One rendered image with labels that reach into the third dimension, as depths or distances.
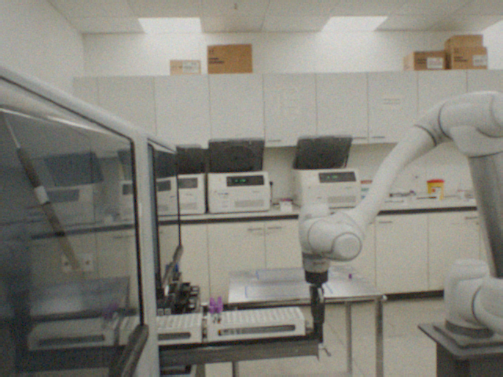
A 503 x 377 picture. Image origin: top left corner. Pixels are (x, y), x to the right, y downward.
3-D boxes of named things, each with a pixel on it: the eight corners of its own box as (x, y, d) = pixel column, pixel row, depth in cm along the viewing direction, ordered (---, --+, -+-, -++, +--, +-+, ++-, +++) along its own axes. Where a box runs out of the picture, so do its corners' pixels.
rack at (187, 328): (99, 353, 114) (97, 333, 114) (108, 338, 124) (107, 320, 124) (201, 346, 117) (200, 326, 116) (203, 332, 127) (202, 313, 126)
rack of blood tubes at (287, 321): (207, 345, 117) (206, 325, 117) (208, 331, 127) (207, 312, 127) (305, 338, 119) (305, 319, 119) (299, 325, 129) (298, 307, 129)
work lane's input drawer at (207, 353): (86, 380, 113) (83, 350, 112) (100, 356, 126) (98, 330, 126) (333, 361, 118) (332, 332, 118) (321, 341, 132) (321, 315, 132)
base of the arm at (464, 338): (470, 319, 153) (470, 305, 153) (512, 345, 131) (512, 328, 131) (425, 322, 152) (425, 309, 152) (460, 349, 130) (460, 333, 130)
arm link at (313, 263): (304, 255, 118) (305, 275, 118) (334, 254, 119) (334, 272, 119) (298, 249, 127) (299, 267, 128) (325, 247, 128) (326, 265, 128)
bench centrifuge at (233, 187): (209, 214, 349) (205, 137, 344) (210, 207, 410) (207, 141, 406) (271, 212, 353) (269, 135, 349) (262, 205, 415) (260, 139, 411)
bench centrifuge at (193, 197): (141, 217, 345) (137, 144, 341) (155, 210, 407) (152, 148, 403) (204, 215, 347) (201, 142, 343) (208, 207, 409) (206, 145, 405)
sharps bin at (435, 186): (431, 200, 396) (431, 179, 394) (423, 199, 413) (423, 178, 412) (448, 199, 397) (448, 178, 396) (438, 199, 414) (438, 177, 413)
